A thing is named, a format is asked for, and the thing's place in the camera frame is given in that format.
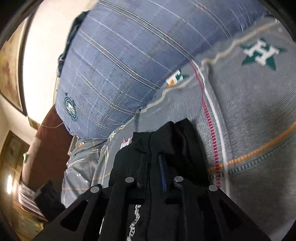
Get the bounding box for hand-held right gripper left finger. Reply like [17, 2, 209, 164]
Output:
[33, 153, 151, 241]

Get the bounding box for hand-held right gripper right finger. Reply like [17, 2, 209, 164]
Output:
[158, 154, 272, 241]

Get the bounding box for black pants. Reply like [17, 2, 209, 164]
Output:
[98, 118, 208, 241]

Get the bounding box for brown headboard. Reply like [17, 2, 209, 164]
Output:
[22, 104, 77, 186]

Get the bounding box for wooden cabinet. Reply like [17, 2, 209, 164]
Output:
[0, 130, 47, 241]

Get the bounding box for grey star print bed sheet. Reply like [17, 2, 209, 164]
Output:
[61, 14, 296, 241]

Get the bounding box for blue plaid pillow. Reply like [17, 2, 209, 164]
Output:
[57, 0, 266, 141]

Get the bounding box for dark denim clothing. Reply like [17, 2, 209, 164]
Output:
[58, 10, 89, 77]

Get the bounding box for light wooden bed rail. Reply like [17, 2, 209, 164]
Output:
[68, 136, 78, 154]

